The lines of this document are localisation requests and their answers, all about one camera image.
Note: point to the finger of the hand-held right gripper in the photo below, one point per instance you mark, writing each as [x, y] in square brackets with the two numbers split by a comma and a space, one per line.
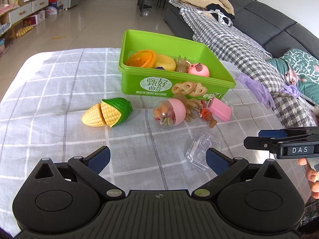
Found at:
[270, 133]

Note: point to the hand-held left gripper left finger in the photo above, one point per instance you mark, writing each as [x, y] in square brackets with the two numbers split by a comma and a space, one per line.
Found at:
[98, 158]

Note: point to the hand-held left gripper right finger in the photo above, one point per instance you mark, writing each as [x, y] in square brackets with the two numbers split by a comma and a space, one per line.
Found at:
[216, 160]

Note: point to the clear plastic case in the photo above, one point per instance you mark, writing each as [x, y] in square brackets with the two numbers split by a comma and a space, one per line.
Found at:
[199, 149]

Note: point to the yellow green toy corn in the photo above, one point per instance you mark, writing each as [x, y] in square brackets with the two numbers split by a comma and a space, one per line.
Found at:
[112, 114]

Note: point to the red toy lobster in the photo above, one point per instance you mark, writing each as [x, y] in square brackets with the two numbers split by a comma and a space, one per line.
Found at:
[206, 114]

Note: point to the pink rectangular block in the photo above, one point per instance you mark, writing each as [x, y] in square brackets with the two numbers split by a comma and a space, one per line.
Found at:
[220, 109]

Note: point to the pink clear capsule toy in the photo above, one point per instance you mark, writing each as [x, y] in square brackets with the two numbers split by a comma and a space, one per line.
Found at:
[174, 109]

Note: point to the pink toy pig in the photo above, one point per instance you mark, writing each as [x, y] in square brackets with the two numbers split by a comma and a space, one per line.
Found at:
[198, 70]

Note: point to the green plastic box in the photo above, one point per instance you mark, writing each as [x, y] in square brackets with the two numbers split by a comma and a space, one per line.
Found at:
[159, 87]

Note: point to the brown antler toy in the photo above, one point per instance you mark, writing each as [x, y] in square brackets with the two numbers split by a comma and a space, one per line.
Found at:
[180, 66]

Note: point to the orange plastic lid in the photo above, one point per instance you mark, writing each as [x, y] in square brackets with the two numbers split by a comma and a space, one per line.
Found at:
[140, 58]

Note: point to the yellow plastic cup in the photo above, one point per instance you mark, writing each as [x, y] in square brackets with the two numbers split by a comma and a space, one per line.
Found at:
[164, 62]

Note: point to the person's right hand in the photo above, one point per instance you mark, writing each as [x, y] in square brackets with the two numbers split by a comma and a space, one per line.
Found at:
[311, 176]

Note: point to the teal patterned cushion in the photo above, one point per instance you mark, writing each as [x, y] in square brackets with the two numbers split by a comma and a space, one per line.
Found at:
[299, 64]

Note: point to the grey grid tablecloth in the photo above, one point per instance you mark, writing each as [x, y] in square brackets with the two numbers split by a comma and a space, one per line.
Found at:
[62, 79]

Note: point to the grey sofa with plaid cover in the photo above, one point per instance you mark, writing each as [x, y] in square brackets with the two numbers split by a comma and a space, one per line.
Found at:
[224, 37]

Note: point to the dark grey sofa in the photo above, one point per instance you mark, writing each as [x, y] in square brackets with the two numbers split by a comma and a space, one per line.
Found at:
[261, 17]

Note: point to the black cloth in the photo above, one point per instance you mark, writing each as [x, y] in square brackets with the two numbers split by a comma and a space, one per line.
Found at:
[219, 8]

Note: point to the row of yellow toys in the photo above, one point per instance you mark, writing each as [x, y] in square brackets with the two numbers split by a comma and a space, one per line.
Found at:
[23, 31]

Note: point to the white cardboard box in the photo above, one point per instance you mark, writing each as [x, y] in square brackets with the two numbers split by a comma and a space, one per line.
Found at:
[35, 18]

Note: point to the white printed carton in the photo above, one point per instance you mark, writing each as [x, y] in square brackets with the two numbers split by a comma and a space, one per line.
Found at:
[54, 7]

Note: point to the white wooden cabinet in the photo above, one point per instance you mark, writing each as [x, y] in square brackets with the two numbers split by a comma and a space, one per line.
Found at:
[25, 11]

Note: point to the pink lace cloth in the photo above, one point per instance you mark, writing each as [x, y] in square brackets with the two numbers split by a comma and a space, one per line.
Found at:
[7, 8]

